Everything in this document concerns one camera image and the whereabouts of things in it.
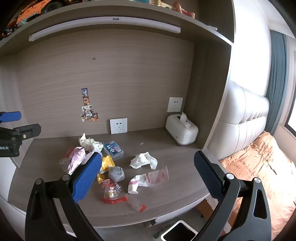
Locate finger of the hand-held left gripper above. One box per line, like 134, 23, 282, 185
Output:
9, 123, 41, 142
0, 111, 22, 123

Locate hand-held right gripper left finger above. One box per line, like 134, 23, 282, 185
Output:
25, 152, 104, 241

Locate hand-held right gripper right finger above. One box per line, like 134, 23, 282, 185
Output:
194, 150, 272, 241

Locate grey cloth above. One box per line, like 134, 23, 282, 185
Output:
108, 166, 125, 182

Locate white paper cup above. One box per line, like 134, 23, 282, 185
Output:
128, 177, 140, 194

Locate pink printed plastic bag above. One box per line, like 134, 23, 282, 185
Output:
132, 166, 169, 187

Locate white trash bin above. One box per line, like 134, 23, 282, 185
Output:
159, 221, 199, 241

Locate pink snack wrapper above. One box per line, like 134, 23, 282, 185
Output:
60, 147, 86, 175

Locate yellow wrapper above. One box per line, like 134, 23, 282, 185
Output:
97, 155, 115, 184

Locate red snack packet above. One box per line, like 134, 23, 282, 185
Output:
101, 178, 128, 204

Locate crumpled white tissue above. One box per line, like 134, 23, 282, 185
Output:
79, 133, 104, 154
129, 152, 158, 169

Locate brown bed base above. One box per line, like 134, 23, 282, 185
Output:
196, 199, 217, 219

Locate blue card box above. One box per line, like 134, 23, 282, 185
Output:
103, 141, 124, 160

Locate white tissue box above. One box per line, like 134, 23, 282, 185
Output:
165, 112, 199, 146

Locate clear wrapper with red edge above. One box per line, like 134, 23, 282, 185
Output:
128, 198, 147, 213

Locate picture stickers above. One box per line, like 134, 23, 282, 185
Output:
81, 88, 99, 122

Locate white padded headboard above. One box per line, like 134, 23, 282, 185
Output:
209, 80, 270, 161

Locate orange brick toy car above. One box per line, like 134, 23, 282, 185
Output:
0, 0, 79, 40

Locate wooden desk with shelf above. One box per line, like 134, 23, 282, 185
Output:
0, 0, 234, 235

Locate window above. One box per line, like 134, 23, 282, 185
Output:
284, 35, 296, 135

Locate grey-blue curtain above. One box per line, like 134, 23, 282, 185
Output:
266, 30, 288, 136

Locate white light bar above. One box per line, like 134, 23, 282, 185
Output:
29, 18, 181, 42

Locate toy figure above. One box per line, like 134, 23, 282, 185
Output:
172, 1, 196, 19

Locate white wall socket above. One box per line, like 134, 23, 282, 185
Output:
167, 97, 184, 113
110, 118, 128, 135

